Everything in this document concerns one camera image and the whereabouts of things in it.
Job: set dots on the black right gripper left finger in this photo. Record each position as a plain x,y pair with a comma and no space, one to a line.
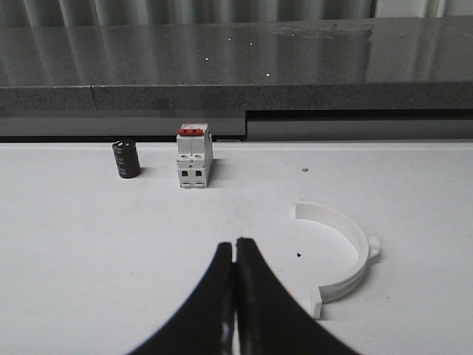
204,323

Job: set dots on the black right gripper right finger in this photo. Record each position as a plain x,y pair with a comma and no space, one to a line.
270,321

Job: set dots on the white half-ring pipe clamp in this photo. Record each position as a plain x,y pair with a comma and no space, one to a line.
367,248

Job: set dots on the black cylindrical capacitor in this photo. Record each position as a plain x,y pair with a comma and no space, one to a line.
126,158

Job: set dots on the grey stone counter ledge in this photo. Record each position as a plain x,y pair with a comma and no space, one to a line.
360,79

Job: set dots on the grey corrugated curtain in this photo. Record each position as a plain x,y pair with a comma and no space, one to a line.
68,13

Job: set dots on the white circuit breaker red switch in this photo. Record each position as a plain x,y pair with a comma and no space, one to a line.
195,155

